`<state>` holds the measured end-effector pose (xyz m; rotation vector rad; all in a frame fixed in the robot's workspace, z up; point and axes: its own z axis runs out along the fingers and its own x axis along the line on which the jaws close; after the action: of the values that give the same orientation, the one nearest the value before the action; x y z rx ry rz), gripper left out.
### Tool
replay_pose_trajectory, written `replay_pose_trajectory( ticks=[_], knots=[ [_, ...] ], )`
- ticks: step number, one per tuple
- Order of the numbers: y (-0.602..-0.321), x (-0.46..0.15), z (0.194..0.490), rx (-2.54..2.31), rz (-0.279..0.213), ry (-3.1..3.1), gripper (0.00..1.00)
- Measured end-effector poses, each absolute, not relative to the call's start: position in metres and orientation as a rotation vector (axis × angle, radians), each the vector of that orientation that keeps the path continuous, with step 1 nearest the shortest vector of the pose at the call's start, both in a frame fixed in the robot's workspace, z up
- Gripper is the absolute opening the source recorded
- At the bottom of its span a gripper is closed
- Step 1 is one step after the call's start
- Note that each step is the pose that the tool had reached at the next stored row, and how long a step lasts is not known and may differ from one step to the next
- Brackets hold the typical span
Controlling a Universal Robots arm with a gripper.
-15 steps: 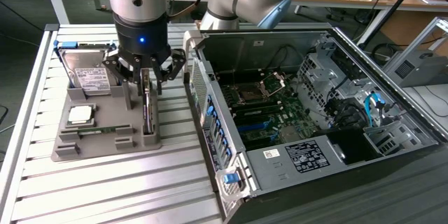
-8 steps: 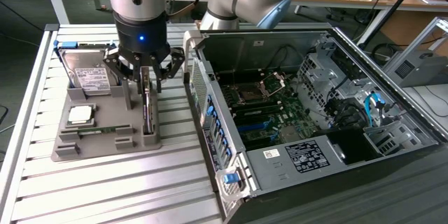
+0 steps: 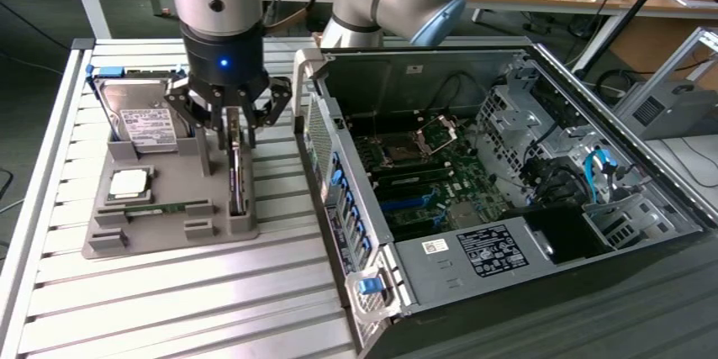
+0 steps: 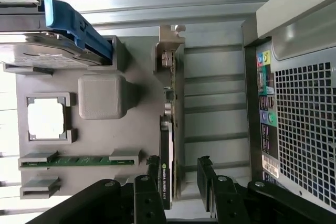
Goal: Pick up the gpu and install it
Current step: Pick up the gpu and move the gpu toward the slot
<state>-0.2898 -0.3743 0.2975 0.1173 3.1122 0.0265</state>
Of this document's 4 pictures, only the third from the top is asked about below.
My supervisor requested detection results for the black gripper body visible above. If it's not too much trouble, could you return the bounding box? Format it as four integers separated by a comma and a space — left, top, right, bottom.
178, 22, 271, 98

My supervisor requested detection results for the graphics card with black fan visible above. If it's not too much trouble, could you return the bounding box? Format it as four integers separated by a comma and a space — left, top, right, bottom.
225, 106, 250, 217

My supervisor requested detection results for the hard disk in blue caddy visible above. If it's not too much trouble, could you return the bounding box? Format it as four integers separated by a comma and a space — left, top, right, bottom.
84, 63, 194, 154

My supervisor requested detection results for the silver CPU chip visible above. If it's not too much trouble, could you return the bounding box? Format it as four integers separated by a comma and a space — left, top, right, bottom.
108, 169, 153, 200

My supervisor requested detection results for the CPU socket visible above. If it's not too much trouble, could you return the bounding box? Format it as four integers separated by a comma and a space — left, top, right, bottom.
380, 134, 427, 165

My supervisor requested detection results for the green RAM stick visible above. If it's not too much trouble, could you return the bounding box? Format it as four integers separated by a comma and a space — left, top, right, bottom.
122, 203, 189, 215

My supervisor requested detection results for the installed RAM stick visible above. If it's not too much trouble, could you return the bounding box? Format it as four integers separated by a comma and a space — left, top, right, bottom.
369, 166, 453, 191

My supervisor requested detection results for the grey parts rack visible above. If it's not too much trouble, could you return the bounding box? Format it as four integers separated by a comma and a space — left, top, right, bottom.
81, 123, 263, 261

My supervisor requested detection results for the metal socket cover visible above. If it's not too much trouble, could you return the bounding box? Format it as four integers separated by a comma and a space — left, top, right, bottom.
417, 114, 460, 155

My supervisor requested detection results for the perforated metal drive cage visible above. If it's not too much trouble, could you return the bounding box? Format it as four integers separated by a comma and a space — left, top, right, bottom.
475, 66, 567, 158

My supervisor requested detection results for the green motherboard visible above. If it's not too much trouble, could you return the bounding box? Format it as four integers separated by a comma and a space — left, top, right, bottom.
349, 113, 515, 238

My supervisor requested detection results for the grey chipset heatsink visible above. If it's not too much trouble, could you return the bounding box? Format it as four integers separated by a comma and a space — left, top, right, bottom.
447, 202, 488, 226

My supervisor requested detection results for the grey power supply unit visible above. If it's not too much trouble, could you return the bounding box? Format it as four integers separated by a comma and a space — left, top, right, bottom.
391, 216, 556, 308

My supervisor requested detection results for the black tripod pole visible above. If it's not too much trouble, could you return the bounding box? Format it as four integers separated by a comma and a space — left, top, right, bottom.
571, 0, 688, 78

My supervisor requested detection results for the grey metal disk bay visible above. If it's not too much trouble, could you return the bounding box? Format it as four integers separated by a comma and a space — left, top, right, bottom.
581, 197, 683, 251

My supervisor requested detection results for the grey computer tower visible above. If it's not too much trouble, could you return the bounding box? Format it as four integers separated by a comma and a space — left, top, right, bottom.
613, 79, 718, 141

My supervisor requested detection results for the open black PC case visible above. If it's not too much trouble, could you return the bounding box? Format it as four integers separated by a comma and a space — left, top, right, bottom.
291, 37, 718, 359

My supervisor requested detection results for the black wire bundle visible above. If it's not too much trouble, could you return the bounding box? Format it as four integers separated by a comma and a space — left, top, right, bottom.
517, 156, 589, 209

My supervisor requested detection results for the blue wire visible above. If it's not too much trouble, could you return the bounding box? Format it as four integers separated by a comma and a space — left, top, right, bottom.
580, 145, 619, 205

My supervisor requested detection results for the aluminium profile frame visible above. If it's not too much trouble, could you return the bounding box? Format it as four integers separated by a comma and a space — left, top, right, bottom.
644, 25, 718, 82

